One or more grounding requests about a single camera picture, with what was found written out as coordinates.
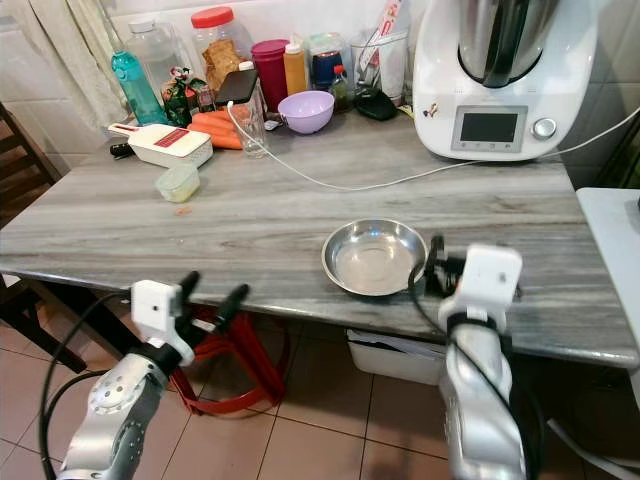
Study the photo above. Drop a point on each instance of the white kitchen food processor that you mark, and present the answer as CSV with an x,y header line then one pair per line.
x,y
510,110

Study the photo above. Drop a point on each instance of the glass jar dark blue label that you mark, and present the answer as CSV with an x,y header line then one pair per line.
x,y
326,63

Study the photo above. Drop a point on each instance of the white plastic bin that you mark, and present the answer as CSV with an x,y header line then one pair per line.
x,y
395,360

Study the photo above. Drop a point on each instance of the white side table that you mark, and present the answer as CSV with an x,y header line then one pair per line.
x,y
615,270

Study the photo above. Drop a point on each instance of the black round lid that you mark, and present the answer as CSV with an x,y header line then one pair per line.
x,y
376,105

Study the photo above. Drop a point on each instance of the green snack packet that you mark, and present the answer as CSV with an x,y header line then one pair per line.
x,y
182,98

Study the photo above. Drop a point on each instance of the red metal stool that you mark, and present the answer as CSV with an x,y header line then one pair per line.
x,y
240,370

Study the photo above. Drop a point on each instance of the teal plastic bottle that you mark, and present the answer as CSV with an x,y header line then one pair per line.
x,y
138,90

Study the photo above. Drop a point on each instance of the small translucent food container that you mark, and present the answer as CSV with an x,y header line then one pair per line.
x,y
178,184

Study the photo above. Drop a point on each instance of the black smartphone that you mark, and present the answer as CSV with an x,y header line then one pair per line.
x,y
236,86

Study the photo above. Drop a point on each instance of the large clear plastic bottle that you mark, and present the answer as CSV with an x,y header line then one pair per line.
x,y
155,50

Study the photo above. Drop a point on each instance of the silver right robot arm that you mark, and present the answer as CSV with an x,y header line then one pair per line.
x,y
480,400

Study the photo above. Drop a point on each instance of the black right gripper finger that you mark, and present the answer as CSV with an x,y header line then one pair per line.
x,y
434,262

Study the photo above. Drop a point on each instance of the magenta plastic canister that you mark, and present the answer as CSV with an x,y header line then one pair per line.
x,y
270,70

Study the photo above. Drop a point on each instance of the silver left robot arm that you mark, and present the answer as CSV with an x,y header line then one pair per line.
x,y
115,405

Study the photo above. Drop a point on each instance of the stainless steel bowl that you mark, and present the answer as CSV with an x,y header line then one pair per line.
x,y
374,258

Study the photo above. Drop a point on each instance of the purple plastic bowl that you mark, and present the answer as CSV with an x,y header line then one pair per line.
x,y
306,112

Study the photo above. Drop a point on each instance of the dark table frame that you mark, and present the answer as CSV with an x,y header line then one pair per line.
x,y
60,320

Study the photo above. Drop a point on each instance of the orange sauce bottle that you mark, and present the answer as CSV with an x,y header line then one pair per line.
x,y
295,70

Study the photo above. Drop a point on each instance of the clear jar red lid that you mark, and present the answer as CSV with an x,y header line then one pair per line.
x,y
218,48

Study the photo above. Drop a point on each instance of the small bottle red cap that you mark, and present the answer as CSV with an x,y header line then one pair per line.
x,y
342,90

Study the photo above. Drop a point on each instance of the dark wooden chair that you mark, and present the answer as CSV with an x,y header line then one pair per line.
x,y
20,165

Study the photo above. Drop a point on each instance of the white slicer box red label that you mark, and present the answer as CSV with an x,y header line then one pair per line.
x,y
168,145

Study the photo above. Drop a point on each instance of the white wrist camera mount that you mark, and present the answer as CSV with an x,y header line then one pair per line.
x,y
490,275
155,312

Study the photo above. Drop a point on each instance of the beige curtain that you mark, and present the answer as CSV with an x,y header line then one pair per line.
x,y
75,50

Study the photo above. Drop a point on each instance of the orange carrots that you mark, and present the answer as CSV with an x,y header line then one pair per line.
x,y
216,127

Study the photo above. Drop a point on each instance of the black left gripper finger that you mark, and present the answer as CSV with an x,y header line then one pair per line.
x,y
189,284
232,302

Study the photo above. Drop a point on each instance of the clear drinking glass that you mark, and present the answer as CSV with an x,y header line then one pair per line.
x,y
250,133

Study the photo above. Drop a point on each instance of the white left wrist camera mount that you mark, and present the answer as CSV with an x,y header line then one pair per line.
x,y
155,312

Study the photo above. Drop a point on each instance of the clear utensil container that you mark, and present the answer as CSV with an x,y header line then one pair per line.
x,y
382,60

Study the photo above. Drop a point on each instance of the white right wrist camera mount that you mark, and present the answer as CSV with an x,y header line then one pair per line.
x,y
490,275

